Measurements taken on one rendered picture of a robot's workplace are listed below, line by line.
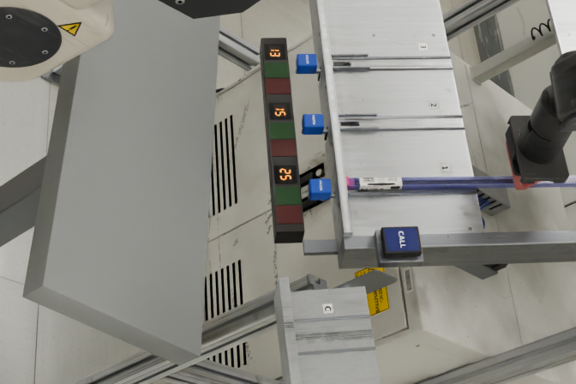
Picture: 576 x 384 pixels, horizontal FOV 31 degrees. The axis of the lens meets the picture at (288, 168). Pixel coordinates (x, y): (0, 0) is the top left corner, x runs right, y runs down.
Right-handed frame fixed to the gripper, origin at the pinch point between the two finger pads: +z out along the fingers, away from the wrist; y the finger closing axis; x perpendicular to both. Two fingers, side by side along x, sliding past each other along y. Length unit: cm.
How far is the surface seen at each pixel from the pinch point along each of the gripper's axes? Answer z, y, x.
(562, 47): 0.9, 24.8, -11.9
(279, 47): 1.8, 25.6, 32.8
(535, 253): 2.8, -10.1, -1.0
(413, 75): 0.9, 19.5, 12.8
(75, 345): 60, 2, 68
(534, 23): 168, 168, -85
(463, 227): 1.0, -6.8, 9.2
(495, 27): 178, 174, -74
